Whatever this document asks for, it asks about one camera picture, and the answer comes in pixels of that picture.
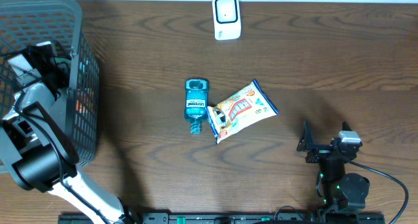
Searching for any yellow snack bag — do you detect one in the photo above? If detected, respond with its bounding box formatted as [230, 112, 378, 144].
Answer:
[206, 79, 279, 144]

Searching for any teal mouthwash bottle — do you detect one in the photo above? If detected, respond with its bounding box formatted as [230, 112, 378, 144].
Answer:
[184, 78, 209, 135]

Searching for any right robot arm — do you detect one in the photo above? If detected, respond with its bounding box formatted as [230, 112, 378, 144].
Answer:
[297, 121, 370, 212]

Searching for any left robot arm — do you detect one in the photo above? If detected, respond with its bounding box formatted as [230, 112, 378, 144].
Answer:
[1, 41, 142, 223]

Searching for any white barcode scanner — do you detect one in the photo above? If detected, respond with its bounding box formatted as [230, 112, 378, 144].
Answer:
[212, 0, 242, 40]

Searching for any grey plastic shopping basket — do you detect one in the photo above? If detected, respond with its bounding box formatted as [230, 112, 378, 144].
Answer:
[1, 0, 99, 167]

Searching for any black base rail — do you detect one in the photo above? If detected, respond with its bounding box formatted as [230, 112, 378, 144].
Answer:
[58, 210, 386, 224]

